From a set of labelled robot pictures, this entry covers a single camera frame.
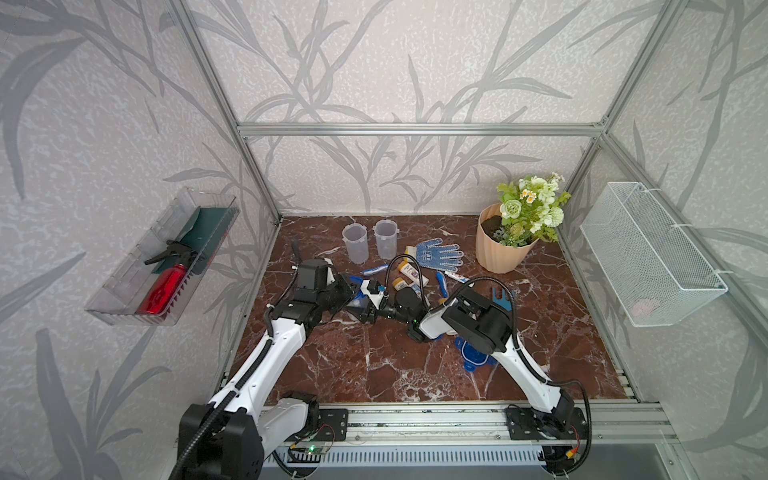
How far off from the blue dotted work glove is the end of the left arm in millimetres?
404

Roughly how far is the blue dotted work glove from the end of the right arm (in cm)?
26

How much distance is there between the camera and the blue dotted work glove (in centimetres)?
107

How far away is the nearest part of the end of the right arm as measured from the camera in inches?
31.1

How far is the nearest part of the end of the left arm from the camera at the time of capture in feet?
1.93

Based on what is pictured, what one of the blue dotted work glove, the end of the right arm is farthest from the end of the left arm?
the blue dotted work glove
